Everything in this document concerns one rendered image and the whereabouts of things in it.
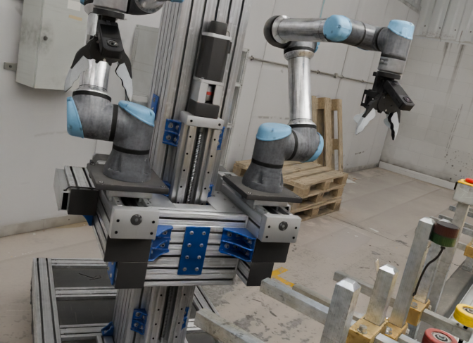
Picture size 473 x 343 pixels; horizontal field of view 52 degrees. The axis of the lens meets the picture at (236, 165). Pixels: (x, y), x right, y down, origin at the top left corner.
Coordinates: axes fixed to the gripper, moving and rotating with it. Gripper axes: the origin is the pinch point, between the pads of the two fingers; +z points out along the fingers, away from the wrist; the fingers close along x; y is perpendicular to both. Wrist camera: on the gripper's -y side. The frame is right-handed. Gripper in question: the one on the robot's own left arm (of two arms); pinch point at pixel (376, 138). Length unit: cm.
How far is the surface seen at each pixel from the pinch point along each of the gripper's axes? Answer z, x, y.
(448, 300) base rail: 62, -64, 7
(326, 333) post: 28, 48, -56
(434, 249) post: 28.3, -17.0, -18.5
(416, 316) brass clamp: 48, -12, -24
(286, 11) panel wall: -71, -153, 364
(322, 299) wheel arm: 46, 18, -16
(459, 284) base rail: 62, -84, 19
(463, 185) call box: 10.7, -37.2, -5.1
